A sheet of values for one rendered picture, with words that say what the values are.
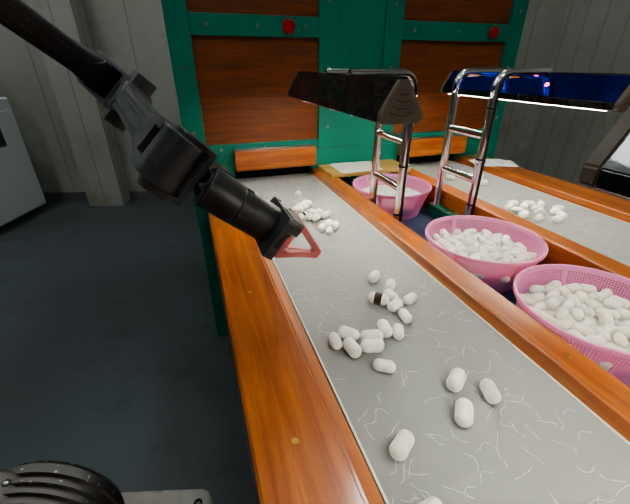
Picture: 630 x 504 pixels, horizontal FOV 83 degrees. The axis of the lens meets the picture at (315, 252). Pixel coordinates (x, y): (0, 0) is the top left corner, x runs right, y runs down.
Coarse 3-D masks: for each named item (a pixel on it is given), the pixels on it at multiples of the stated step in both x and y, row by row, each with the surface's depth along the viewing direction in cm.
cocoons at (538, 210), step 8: (448, 176) 134; (480, 184) 129; (512, 200) 109; (528, 200) 109; (512, 208) 105; (520, 208) 104; (536, 208) 105; (552, 208) 104; (560, 208) 105; (520, 216) 101; (536, 216) 98; (560, 216) 98
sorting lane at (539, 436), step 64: (256, 192) 122; (320, 192) 122; (320, 256) 81; (384, 256) 81; (320, 320) 61; (448, 320) 61; (384, 384) 49; (512, 384) 49; (384, 448) 41; (448, 448) 41; (512, 448) 41; (576, 448) 41
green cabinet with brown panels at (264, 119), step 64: (192, 0) 107; (256, 0) 112; (320, 0) 116; (384, 0) 123; (448, 0) 130; (512, 0) 138; (192, 64) 113; (256, 64) 120; (320, 64) 125; (384, 64) 132; (448, 64) 141; (512, 64) 149; (192, 128) 121; (256, 128) 129; (320, 128) 135; (384, 128) 144
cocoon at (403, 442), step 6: (402, 432) 40; (408, 432) 40; (396, 438) 40; (402, 438) 40; (408, 438) 40; (390, 444) 40; (396, 444) 39; (402, 444) 39; (408, 444) 39; (390, 450) 39; (396, 450) 39; (402, 450) 38; (408, 450) 39; (396, 456) 38; (402, 456) 38
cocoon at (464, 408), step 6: (456, 402) 44; (462, 402) 44; (468, 402) 44; (456, 408) 44; (462, 408) 43; (468, 408) 43; (456, 414) 43; (462, 414) 42; (468, 414) 42; (456, 420) 43; (462, 420) 42; (468, 420) 42; (462, 426) 42; (468, 426) 42
